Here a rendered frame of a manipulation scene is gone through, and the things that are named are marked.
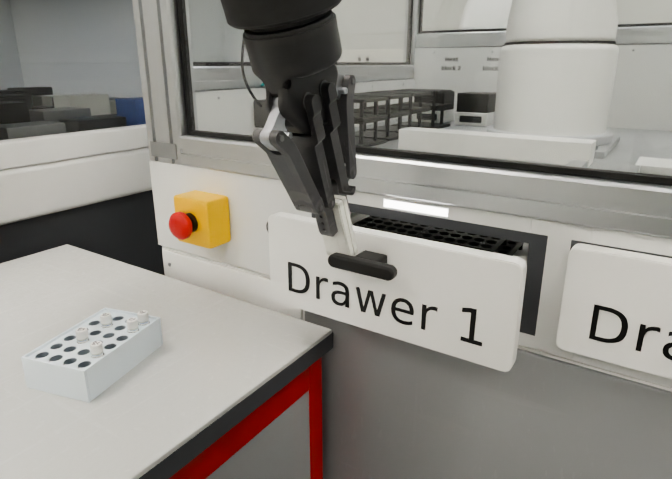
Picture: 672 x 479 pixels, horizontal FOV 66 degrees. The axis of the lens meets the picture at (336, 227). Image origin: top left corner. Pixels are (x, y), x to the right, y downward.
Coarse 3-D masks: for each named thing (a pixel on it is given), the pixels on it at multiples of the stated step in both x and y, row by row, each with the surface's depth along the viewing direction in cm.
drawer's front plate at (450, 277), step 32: (288, 224) 59; (288, 256) 60; (320, 256) 57; (416, 256) 51; (448, 256) 49; (480, 256) 47; (512, 256) 47; (288, 288) 61; (320, 288) 58; (352, 288) 56; (384, 288) 54; (416, 288) 52; (448, 288) 50; (480, 288) 48; (512, 288) 46; (352, 320) 57; (384, 320) 55; (416, 320) 52; (448, 320) 50; (480, 320) 49; (512, 320) 47; (448, 352) 51; (480, 352) 49; (512, 352) 48
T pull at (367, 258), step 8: (336, 256) 52; (344, 256) 51; (352, 256) 51; (360, 256) 52; (368, 256) 52; (376, 256) 52; (384, 256) 52; (336, 264) 52; (344, 264) 51; (352, 264) 51; (360, 264) 50; (368, 264) 50; (376, 264) 49; (384, 264) 49; (360, 272) 50; (368, 272) 50; (376, 272) 49; (384, 272) 49; (392, 272) 48
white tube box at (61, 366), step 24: (96, 312) 65; (120, 312) 65; (72, 336) 60; (96, 336) 60; (120, 336) 60; (144, 336) 61; (24, 360) 55; (48, 360) 55; (72, 360) 55; (96, 360) 55; (120, 360) 57; (48, 384) 55; (72, 384) 53; (96, 384) 54
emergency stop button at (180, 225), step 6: (174, 216) 72; (180, 216) 72; (186, 216) 72; (174, 222) 72; (180, 222) 72; (186, 222) 72; (174, 228) 73; (180, 228) 72; (186, 228) 72; (174, 234) 73; (180, 234) 73; (186, 234) 72
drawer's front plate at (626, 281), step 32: (576, 256) 49; (608, 256) 48; (640, 256) 47; (576, 288) 50; (608, 288) 48; (640, 288) 47; (576, 320) 51; (608, 320) 49; (640, 320) 48; (576, 352) 52; (608, 352) 50; (640, 352) 48
